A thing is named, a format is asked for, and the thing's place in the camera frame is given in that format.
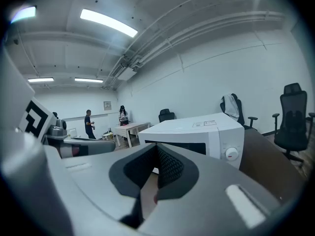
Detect white ceiling air conditioner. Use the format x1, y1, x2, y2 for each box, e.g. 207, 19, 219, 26
111, 62, 138, 82

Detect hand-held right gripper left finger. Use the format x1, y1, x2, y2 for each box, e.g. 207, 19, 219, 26
44, 143, 158, 230

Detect light wooden table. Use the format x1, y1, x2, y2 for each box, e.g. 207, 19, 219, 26
113, 122, 151, 148

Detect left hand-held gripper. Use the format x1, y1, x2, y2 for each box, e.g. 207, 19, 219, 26
18, 97, 116, 159

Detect white ceiling pipes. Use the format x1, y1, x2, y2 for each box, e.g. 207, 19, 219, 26
103, 10, 287, 89

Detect black mesh office chair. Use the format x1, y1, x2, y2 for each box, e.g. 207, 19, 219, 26
272, 82, 315, 168

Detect small white stool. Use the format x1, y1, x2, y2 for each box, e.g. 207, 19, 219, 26
101, 131, 115, 142

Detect white jacket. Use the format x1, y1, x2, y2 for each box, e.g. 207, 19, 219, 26
221, 93, 240, 121

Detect long ceiling light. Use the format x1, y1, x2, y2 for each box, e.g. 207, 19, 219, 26
27, 77, 55, 83
10, 5, 38, 25
79, 8, 139, 38
74, 77, 104, 84

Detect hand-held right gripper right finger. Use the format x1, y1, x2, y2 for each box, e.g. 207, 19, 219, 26
137, 143, 283, 236

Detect white microwave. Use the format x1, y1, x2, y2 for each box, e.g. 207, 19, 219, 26
137, 112, 246, 171

